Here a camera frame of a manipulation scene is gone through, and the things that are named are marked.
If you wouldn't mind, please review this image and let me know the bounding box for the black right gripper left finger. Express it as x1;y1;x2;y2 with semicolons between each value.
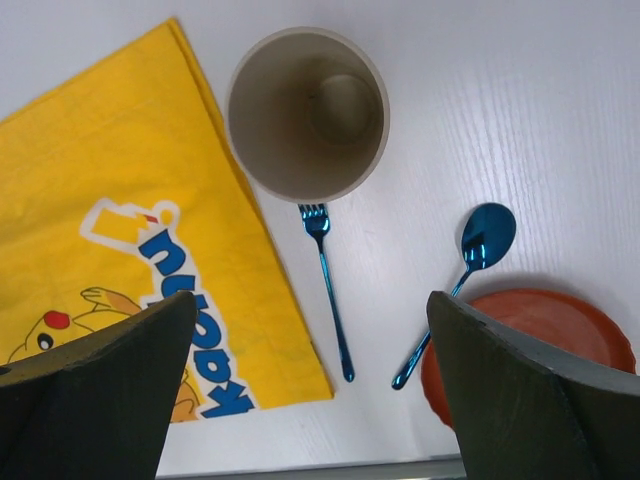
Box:
1;291;197;479

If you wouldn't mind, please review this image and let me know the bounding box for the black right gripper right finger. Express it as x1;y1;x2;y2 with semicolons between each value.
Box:
426;291;639;479

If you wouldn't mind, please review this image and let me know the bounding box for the yellow Pikachu cloth placemat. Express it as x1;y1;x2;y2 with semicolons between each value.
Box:
1;19;334;422

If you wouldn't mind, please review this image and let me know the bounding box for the beige paper cup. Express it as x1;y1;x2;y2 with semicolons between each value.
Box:
225;27;391;203

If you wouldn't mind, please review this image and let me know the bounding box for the red-orange plate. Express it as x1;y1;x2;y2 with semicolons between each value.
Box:
421;288;636;427

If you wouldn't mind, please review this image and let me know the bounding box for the blue metallic spoon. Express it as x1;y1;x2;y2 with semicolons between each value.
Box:
390;201;518;392

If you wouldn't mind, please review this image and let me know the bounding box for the blue metallic fork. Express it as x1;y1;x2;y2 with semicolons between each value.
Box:
298;204;356;383

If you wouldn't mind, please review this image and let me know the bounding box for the aluminium mounting rail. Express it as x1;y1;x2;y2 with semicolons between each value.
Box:
160;456;467;480

